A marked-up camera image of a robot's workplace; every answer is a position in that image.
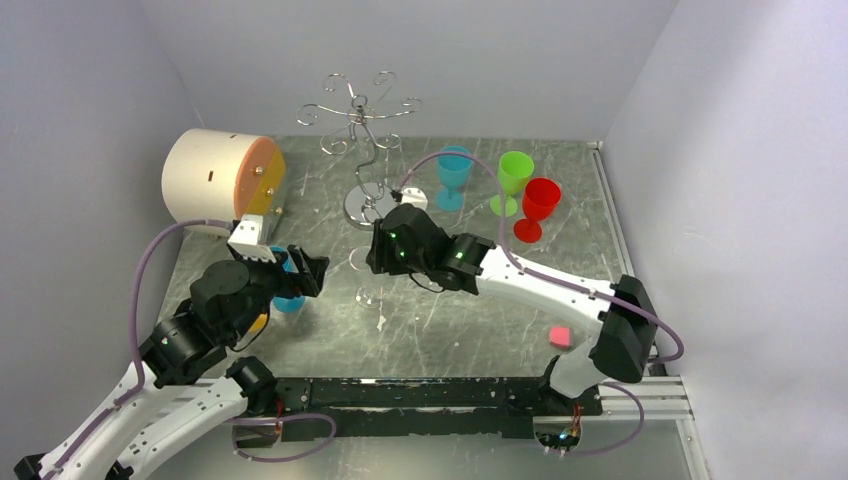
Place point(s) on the blue plastic wine glass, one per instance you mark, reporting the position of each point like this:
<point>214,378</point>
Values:
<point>286,305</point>

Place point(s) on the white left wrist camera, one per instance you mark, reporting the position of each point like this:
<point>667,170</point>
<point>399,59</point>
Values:
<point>247,241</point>

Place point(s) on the green plastic wine glass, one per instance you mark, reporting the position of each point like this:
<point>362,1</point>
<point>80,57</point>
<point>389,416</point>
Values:
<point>515,169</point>

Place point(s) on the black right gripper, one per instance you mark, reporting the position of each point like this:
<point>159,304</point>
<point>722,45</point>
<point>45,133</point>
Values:
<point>379,257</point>

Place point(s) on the aluminium extrusion rail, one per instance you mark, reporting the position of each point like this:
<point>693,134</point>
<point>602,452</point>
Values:
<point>662,398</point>

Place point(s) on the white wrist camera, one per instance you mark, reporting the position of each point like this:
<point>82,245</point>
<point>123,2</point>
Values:
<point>247,241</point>
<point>410,195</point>

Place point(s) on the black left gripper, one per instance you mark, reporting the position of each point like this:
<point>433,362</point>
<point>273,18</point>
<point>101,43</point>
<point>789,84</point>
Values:
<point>297,283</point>

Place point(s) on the chrome wire wine glass rack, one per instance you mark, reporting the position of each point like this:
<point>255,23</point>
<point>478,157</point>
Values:
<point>371,197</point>

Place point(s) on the pink foam cube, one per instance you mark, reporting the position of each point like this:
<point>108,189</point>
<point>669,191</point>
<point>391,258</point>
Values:
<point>560,337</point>

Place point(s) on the red plastic wine glass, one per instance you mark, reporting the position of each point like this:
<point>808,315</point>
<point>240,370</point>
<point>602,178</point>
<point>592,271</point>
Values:
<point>541,198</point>

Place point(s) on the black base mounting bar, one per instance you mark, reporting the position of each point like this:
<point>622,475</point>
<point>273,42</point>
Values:
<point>360,407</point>

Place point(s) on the round cream drawer box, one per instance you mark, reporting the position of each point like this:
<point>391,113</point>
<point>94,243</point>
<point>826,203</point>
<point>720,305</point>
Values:
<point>210,174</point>

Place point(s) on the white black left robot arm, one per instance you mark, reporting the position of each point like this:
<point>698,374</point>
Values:
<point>123,438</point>

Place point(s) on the light blue plastic goblet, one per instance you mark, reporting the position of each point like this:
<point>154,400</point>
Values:
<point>453,173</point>

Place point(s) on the orange plastic wine glass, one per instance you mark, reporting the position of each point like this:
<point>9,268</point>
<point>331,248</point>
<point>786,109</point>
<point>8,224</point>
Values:
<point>259,323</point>

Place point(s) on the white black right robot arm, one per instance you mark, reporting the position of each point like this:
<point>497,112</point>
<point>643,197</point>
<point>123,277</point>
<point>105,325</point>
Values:
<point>616,316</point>

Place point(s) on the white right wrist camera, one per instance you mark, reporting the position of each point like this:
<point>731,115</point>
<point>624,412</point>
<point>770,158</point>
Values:
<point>410,195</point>

